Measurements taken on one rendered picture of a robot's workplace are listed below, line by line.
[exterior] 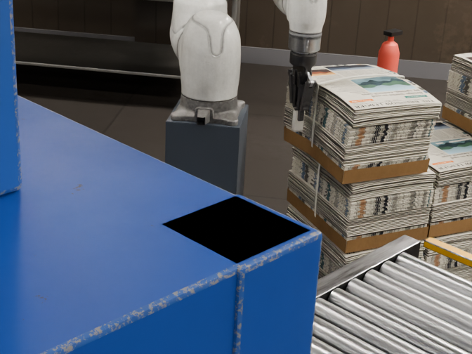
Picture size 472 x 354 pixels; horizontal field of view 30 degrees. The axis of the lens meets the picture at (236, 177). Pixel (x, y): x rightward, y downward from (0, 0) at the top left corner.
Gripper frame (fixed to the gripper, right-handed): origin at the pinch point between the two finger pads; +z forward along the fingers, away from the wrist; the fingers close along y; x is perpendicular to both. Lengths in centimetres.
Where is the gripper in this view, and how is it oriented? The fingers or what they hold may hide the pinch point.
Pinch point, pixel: (298, 119)
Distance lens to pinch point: 253.9
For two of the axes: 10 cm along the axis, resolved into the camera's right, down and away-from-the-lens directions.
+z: -0.5, 9.2, 4.0
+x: -9.1, 1.2, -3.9
